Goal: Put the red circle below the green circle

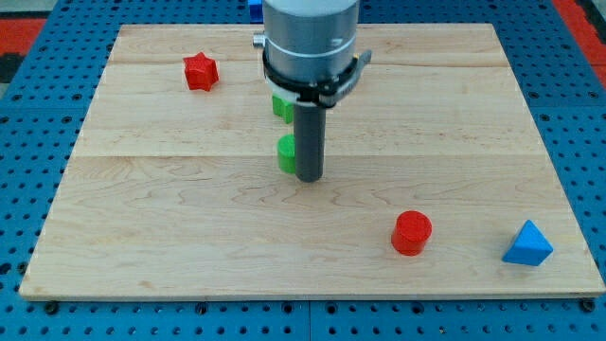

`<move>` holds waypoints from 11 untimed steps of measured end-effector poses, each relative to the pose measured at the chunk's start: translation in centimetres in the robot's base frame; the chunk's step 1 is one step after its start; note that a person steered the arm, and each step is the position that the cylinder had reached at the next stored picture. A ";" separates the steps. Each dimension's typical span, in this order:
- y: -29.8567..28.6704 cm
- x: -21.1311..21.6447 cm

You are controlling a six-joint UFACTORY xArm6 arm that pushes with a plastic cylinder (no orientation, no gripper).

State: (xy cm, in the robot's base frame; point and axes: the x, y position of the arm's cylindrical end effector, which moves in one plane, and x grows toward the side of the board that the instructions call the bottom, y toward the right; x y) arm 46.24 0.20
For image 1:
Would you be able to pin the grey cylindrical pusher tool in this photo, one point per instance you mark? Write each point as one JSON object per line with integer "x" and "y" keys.
{"x": 309, "y": 142}

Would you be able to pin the wooden board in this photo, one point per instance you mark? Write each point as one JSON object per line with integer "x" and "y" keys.
{"x": 173, "y": 194}

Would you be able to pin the blue block behind arm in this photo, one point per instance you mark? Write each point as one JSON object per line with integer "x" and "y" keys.
{"x": 255, "y": 11}

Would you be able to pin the red cylinder block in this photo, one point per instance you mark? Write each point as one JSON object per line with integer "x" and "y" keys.
{"x": 412, "y": 231}

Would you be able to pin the red star block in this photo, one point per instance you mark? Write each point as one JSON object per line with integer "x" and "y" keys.
{"x": 201, "y": 72}

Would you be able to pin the blue triangle block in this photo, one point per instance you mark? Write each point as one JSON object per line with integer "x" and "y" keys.
{"x": 529, "y": 246}

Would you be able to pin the green cylinder block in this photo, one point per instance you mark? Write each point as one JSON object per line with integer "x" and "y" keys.
{"x": 286, "y": 153}

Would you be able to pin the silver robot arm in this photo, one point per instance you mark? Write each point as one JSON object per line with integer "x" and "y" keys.
{"x": 309, "y": 40}

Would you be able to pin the green star block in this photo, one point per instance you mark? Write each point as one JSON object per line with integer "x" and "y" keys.
{"x": 283, "y": 108}

